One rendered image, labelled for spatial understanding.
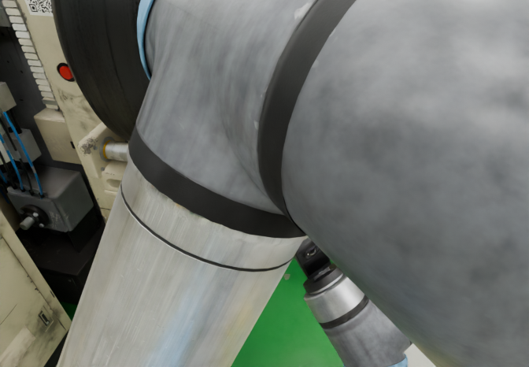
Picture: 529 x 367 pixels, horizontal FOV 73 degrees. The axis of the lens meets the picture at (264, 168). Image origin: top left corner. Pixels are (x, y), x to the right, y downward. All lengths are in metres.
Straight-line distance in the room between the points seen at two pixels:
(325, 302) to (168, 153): 0.46
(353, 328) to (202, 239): 0.46
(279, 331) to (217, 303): 1.38
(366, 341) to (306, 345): 0.95
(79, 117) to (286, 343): 1.09
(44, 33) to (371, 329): 0.85
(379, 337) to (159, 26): 0.54
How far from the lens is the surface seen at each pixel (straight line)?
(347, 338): 0.61
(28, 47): 1.00
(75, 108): 1.00
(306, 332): 1.58
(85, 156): 0.89
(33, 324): 1.47
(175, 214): 0.17
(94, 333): 0.23
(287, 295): 1.65
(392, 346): 0.63
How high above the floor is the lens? 1.40
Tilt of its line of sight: 38 degrees down
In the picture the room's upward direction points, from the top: straight up
